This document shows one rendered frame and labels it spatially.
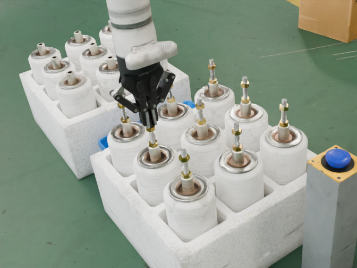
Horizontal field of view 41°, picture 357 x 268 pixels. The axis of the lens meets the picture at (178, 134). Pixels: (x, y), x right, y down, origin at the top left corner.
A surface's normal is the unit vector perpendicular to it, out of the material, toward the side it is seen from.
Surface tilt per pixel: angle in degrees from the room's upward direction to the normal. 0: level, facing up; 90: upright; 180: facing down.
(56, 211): 0
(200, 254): 90
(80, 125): 90
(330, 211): 90
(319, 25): 89
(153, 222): 0
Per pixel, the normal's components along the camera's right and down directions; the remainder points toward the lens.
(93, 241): -0.11, -0.81
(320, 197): -0.83, 0.40
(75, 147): 0.53, 0.44
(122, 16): -0.22, 0.59
